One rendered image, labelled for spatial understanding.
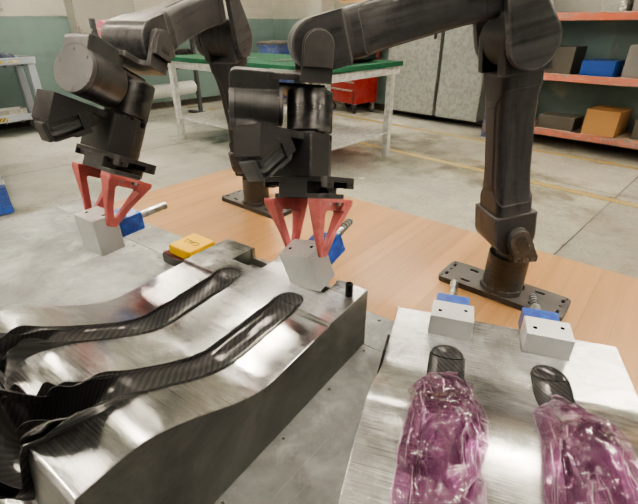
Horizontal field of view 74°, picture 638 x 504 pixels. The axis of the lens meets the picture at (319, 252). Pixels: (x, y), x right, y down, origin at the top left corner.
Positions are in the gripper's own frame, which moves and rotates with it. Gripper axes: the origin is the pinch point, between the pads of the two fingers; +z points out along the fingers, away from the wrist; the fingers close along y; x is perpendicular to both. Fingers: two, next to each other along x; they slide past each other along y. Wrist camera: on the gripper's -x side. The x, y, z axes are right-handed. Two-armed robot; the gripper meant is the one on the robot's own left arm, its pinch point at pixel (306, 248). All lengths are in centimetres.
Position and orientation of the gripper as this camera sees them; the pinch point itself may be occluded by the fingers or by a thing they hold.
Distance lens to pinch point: 54.9
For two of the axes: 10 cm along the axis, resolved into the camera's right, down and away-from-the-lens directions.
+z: -0.2, 9.9, 1.2
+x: 6.2, -0.8, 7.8
